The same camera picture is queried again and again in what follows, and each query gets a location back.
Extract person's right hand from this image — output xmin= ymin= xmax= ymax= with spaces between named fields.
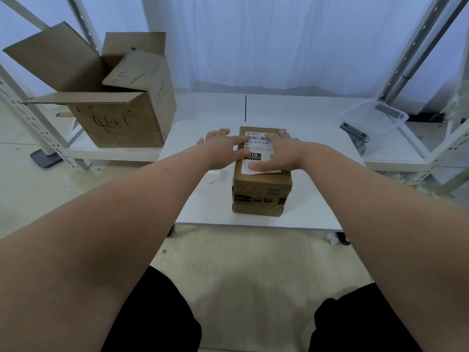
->
xmin=249 ymin=129 xmax=313 ymax=173

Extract person's left hand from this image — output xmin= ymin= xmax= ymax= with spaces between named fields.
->
xmin=196 ymin=129 xmax=254 ymax=171

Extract white shipping label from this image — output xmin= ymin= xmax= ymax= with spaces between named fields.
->
xmin=241 ymin=131 xmax=283 ymax=176

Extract small taped cardboard parcel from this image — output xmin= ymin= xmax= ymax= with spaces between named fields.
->
xmin=231 ymin=126 xmax=293 ymax=218

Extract person's left forearm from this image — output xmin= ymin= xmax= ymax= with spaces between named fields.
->
xmin=0 ymin=146 xmax=220 ymax=352

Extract person's right forearm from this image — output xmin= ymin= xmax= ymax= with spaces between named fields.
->
xmin=300 ymin=142 xmax=469 ymax=352

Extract small white plastic piece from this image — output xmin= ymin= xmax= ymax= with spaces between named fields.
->
xmin=200 ymin=168 xmax=230 ymax=184

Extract large open cardboard box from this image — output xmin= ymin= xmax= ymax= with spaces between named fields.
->
xmin=3 ymin=21 xmax=177 ymax=149

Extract dark handheld tool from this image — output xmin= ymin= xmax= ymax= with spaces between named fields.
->
xmin=340 ymin=122 xmax=371 ymax=155

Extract table caster wheel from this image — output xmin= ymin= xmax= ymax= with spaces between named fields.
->
xmin=325 ymin=232 xmax=351 ymax=247

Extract white sheer curtain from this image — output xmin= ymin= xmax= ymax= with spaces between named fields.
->
xmin=0 ymin=0 xmax=469 ymax=99

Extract clear plastic container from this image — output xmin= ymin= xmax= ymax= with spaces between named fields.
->
xmin=341 ymin=98 xmax=409 ymax=144

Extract dark grey floor plate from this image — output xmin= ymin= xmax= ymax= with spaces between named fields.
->
xmin=30 ymin=148 xmax=64 ymax=169

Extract white perforated metal shelf rack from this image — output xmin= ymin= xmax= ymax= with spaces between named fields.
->
xmin=0 ymin=0 xmax=173 ymax=173
xmin=361 ymin=0 xmax=469 ymax=198

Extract person's black shorts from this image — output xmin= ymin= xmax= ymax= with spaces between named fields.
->
xmin=100 ymin=265 xmax=423 ymax=352

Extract grey metal pole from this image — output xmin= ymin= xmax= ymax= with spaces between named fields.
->
xmin=384 ymin=3 xmax=469 ymax=104

